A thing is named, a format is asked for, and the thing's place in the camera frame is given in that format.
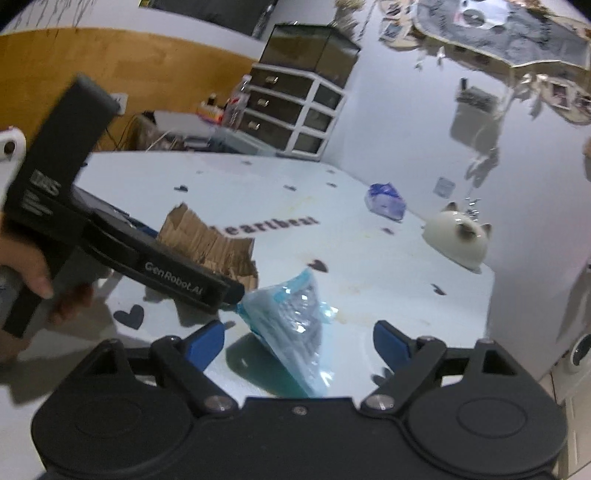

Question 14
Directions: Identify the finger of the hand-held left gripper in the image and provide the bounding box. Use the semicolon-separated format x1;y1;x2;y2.
216;276;246;313

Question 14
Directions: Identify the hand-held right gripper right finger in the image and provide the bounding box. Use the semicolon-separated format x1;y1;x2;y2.
360;319;539;415

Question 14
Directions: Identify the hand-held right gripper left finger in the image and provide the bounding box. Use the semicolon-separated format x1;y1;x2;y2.
69;319;237;413

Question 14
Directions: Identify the teal plastic bag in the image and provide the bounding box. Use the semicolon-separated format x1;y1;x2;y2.
235;267;340;398

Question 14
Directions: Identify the person's left hand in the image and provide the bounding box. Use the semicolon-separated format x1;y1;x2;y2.
0;216;96;325

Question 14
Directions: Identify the torn cardboard piece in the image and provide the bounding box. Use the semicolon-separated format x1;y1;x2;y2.
157;203;260;291

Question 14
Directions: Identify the white cat-shaped ornament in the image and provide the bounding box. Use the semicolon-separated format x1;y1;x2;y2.
422;202;492;273

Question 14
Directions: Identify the flat white box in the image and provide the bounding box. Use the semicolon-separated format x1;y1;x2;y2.
152;110;218;134

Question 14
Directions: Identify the purple crumpled wrapper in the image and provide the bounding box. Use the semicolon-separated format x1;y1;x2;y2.
365;182;407;220

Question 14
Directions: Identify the clear water bottle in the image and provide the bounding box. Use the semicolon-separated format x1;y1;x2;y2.
224;75;252;130

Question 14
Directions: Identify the white drawer unit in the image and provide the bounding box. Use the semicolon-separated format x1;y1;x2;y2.
238;62;347;161

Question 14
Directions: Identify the white washing machine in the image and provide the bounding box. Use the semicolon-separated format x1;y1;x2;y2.
549;318;591;407

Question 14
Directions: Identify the dark window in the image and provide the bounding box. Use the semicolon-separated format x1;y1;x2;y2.
139;0;278;38

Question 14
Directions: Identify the glass fish tank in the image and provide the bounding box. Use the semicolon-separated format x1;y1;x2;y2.
259;24;361;88

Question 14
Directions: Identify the dried flower bouquet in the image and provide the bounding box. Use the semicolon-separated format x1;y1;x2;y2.
332;0;370;35

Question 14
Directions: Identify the clear wall shelf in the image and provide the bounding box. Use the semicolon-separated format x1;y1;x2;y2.
455;78;504;114

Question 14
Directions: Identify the wall photo board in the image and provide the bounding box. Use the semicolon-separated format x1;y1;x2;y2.
379;0;591;125

